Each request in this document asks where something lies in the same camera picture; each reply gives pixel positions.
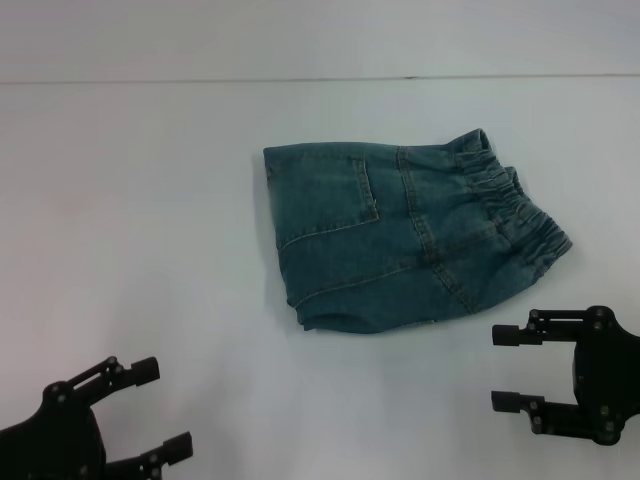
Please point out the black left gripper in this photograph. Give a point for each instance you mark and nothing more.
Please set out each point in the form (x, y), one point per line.
(50, 440)

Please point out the blue denim shorts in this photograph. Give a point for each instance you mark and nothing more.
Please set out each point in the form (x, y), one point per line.
(400, 235)

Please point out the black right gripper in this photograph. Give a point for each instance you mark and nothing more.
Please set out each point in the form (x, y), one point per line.
(607, 380)

